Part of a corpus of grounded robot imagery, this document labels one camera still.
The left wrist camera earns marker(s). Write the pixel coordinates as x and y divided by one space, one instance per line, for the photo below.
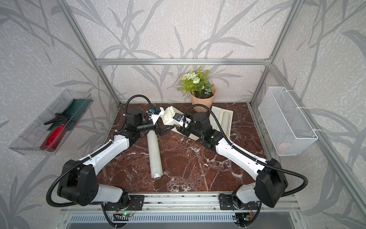
154 114

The potted artificial flower plant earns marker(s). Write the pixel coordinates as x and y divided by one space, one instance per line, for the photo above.
198 86

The long plastic wrap roll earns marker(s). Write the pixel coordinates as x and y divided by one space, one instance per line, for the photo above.
154 156

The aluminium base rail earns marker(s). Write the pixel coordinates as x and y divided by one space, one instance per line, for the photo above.
183 208

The red spray bottle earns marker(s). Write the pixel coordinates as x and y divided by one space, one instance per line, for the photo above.
56 134

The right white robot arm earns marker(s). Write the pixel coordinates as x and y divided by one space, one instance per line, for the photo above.
270 183

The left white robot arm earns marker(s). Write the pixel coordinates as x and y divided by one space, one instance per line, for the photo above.
77 185

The clear plastic wall tray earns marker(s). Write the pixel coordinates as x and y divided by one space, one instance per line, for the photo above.
47 133

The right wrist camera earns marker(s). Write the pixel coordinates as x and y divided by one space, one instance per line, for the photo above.
182 120

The pink item in basket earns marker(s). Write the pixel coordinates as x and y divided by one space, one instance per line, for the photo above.
282 148

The green cloth in tray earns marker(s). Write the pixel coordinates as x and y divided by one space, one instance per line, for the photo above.
74 111

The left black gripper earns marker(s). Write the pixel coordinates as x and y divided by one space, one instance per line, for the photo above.
162 129

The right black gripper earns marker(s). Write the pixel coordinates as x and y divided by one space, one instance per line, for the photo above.
182 130

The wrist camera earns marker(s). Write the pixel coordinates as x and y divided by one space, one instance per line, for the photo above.
154 114
182 120

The white wire mesh basket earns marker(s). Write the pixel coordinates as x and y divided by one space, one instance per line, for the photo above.
285 121

